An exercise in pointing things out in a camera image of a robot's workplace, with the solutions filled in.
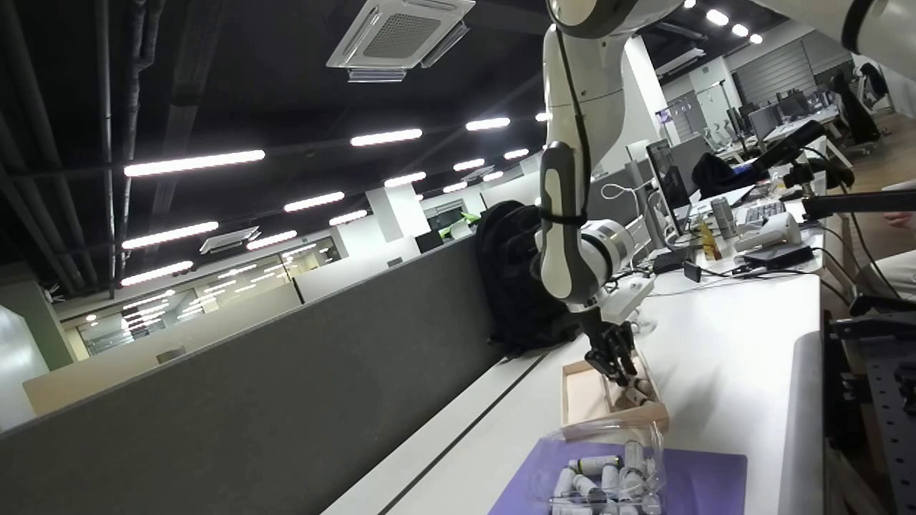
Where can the yellow drink bottle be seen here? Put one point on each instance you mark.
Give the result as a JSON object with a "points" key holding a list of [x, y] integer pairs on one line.
{"points": [[709, 242]]}

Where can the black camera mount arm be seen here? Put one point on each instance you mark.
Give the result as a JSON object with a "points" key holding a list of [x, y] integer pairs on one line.
{"points": [[859, 202]]}

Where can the black backpack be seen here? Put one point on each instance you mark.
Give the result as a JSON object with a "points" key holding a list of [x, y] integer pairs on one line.
{"points": [[516, 276]]}

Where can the green pillar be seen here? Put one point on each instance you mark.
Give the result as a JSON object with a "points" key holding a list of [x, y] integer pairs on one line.
{"points": [[38, 329]]}

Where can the computer monitor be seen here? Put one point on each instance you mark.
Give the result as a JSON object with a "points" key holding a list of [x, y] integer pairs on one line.
{"points": [[672, 179]]}

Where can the black perforated breadboard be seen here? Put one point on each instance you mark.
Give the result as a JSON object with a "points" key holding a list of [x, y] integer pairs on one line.
{"points": [[891, 429]]}

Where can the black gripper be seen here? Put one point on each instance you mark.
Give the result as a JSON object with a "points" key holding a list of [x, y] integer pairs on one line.
{"points": [[609, 333]]}

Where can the ceiling air conditioner unit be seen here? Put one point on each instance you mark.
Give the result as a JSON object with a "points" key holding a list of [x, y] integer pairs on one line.
{"points": [[403, 34]]}

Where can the ceiling tube light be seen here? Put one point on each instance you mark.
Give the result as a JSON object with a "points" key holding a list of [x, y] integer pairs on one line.
{"points": [[171, 235], [317, 202], [488, 125], [159, 273], [468, 165], [195, 162], [274, 238], [405, 179], [388, 137]]}

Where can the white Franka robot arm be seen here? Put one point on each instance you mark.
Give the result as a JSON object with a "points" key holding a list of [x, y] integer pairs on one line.
{"points": [[586, 103]]}

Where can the white box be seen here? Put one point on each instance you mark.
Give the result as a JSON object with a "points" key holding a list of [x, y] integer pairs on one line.
{"points": [[770, 230]]}

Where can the small white bottle black cap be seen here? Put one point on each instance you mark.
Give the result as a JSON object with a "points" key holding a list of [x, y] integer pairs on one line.
{"points": [[564, 481], [633, 456], [610, 481], [597, 465]]}

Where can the grey desk partition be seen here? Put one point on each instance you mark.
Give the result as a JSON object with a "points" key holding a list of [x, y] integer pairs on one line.
{"points": [[238, 418]]}

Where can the purple mat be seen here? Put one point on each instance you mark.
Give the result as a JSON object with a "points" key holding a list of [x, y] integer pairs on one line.
{"points": [[705, 481]]}

